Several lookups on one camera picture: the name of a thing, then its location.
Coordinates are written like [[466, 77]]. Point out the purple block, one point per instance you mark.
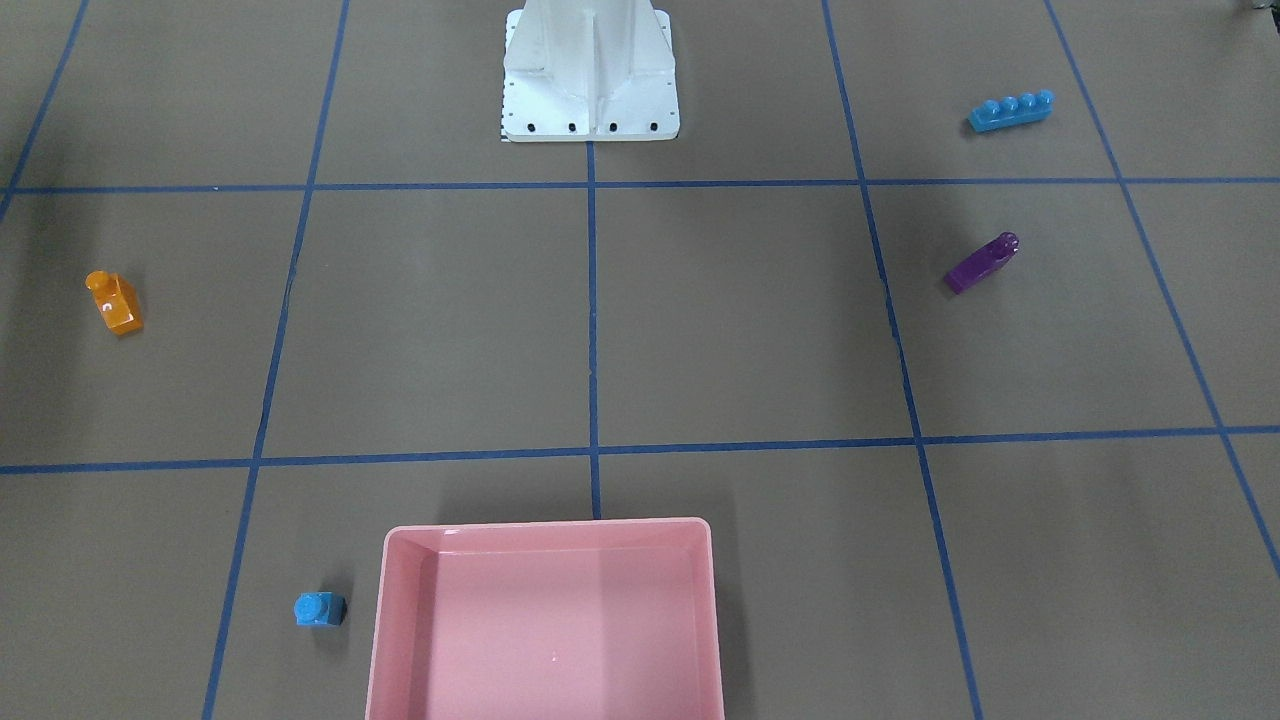
[[985, 261]]

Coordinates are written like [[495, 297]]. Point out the small blue block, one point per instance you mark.
[[323, 608]]

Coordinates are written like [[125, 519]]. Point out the long blue block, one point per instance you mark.
[[1012, 111]]

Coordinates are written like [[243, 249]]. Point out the orange block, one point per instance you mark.
[[117, 302]]

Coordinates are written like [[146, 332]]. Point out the pink plastic box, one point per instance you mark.
[[597, 619]]

